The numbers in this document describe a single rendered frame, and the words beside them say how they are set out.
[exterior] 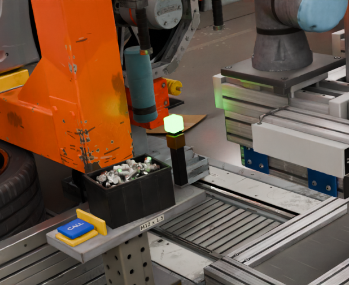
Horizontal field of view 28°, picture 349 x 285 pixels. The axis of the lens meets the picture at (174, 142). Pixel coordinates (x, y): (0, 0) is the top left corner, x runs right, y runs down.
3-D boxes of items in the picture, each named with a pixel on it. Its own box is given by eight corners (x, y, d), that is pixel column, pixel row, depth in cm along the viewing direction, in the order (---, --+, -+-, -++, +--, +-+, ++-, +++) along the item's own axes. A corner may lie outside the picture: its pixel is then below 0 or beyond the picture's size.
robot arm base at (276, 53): (325, 59, 176) (323, 19, 172) (284, 74, 168) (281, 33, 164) (280, 51, 187) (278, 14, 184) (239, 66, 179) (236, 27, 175)
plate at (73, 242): (81, 225, 189) (80, 222, 188) (98, 234, 183) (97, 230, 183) (55, 237, 184) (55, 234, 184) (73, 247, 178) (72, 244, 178)
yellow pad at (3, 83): (12, 78, 251) (9, 64, 249) (32, 83, 241) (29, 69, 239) (-23, 89, 243) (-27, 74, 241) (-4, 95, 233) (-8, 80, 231)
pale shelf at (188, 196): (168, 185, 213) (166, 176, 212) (206, 199, 201) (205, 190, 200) (47, 243, 188) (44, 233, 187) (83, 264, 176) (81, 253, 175)
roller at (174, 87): (140, 83, 296) (138, 70, 294) (187, 94, 274) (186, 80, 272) (129, 87, 292) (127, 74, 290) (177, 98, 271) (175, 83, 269)
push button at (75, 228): (79, 224, 188) (78, 217, 187) (95, 232, 183) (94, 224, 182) (57, 235, 184) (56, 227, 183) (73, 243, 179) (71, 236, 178)
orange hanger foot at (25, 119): (21, 117, 259) (1, 25, 246) (106, 147, 221) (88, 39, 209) (-20, 132, 249) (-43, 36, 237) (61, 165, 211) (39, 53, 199)
